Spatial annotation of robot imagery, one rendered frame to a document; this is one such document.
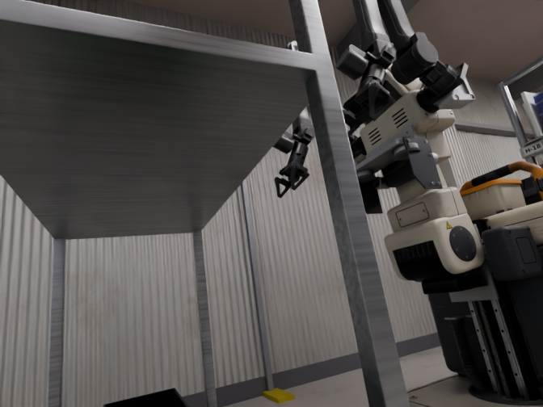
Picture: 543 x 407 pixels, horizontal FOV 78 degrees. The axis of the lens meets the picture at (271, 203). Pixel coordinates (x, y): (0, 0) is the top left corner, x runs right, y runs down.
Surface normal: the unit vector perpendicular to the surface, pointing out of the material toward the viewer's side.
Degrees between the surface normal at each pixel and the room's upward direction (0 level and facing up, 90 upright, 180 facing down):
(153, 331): 90
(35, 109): 180
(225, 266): 90
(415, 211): 98
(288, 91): 180
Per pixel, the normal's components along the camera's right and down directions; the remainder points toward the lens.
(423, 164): 0.40, -0.31
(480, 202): -0.90, 0.05
